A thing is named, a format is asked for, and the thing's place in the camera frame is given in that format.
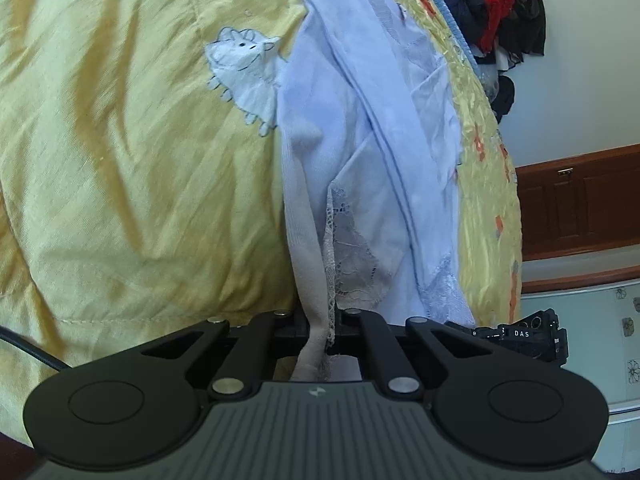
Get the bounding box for light lavender lace garment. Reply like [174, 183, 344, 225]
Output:
[277, 0, 475, 382]

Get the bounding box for yellow quilt with sheep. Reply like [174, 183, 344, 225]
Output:
[0, 0, 307, 406]

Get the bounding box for red and black clothes pile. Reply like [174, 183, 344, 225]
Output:
[433, 0, 546, 120]

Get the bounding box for yellow floral bed sheet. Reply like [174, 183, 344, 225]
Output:
[395, 0, 523, 326]

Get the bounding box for black cable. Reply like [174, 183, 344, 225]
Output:
[0, 325, 74, 373]

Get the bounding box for brown wooden cabinet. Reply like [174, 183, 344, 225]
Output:
[516, 144, 639, 294]

